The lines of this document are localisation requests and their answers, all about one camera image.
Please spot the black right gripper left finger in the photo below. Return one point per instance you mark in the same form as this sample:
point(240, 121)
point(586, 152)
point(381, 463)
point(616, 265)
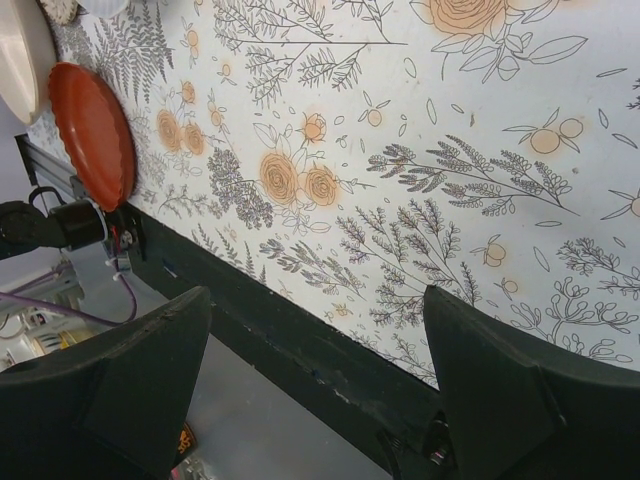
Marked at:
point(110, 407)

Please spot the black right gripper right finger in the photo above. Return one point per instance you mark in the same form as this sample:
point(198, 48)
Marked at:
point(518, 407)

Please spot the red round plate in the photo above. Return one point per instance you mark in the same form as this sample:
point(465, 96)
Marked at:
point(95, 133)

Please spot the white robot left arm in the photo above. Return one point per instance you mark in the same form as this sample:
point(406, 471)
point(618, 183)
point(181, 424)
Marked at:
point(70, 226)

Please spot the floral table mat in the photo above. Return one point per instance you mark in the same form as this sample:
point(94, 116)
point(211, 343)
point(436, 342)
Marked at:
point(349, 154)

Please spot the cream divided plate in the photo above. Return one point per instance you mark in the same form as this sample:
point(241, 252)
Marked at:
point(27, 57)

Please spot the white round plate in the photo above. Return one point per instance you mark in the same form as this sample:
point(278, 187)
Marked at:
point(104, 9)

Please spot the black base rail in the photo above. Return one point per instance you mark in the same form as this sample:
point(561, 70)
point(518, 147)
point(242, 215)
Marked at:
point(387, 414)

